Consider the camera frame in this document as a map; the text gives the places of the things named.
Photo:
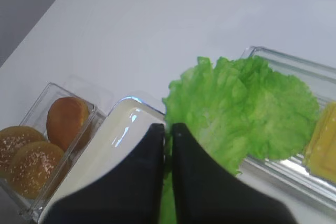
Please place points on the right sesame bun top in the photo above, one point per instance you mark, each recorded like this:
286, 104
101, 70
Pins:
32, 166

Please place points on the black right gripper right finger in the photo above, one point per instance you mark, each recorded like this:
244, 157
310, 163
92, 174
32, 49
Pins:
204, 192

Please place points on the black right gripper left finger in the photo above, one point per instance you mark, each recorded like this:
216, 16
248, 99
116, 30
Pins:
129, 193

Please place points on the plain bun bottom upright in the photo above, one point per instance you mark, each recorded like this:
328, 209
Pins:
65, 119

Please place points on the left sesame bun top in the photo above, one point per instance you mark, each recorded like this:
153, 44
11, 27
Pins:
12, 139

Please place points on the clear bun container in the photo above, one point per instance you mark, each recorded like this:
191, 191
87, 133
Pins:
29, 210

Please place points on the stacked yellow cheese slices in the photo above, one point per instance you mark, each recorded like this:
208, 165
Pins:
319, 156

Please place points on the sesame bun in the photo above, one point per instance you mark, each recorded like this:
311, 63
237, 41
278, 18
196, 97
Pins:
12, 139
32, 166

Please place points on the clear lettuce cheese container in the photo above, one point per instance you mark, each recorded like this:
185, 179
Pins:
290, 174

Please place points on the green lettuce leaf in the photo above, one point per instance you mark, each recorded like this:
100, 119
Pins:
242, 107

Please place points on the white rectangular serving tray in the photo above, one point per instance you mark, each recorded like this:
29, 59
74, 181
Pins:
120, 132

